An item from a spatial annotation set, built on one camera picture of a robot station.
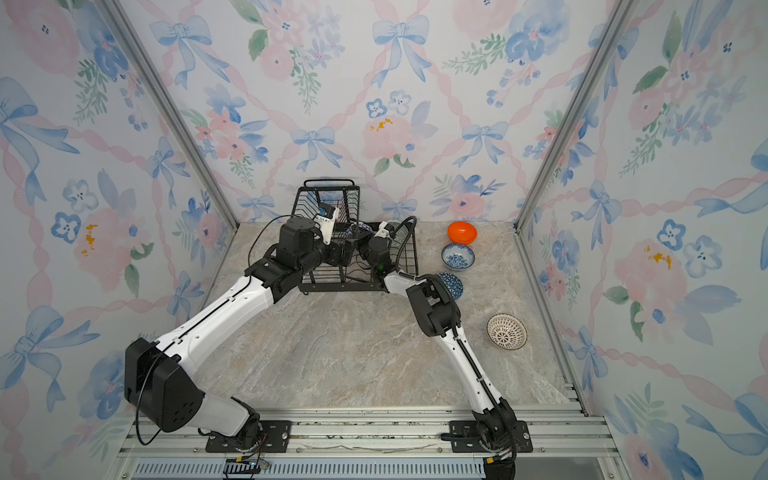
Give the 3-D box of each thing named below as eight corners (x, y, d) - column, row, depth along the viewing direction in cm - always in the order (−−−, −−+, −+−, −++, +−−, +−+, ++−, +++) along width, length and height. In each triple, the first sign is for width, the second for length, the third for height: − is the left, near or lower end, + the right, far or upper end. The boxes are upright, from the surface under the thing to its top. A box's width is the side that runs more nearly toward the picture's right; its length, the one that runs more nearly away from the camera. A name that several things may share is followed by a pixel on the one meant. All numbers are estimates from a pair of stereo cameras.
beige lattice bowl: (488, 351, 90) (492, 345, 86) (481, 321, 96) (485, 313, 92) (525, 351, 90) (531, 345, 86) (516, 321, 96) (521, 313, 92)
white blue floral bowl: (449, 275, 107) (451, 267, 103) (436, 255, 113) (438, 247, 109) (475, 266, 110) (478, 258, 106) (461, 247, 115) (464, 239, 111)
